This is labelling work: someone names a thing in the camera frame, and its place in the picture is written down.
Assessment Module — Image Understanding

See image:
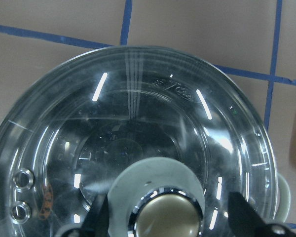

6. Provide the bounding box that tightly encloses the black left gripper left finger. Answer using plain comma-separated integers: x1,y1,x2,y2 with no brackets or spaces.
82,195,109,237

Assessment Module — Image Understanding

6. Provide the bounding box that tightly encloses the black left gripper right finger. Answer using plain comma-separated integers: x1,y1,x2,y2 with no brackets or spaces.
227,192,290,237

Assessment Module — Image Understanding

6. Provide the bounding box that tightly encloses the glass pot lid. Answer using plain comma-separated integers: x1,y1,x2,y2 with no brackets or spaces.
0,46,278,237

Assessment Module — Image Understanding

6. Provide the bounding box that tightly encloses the pale green electric pot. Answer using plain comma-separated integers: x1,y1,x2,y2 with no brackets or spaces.
0,121,291,222

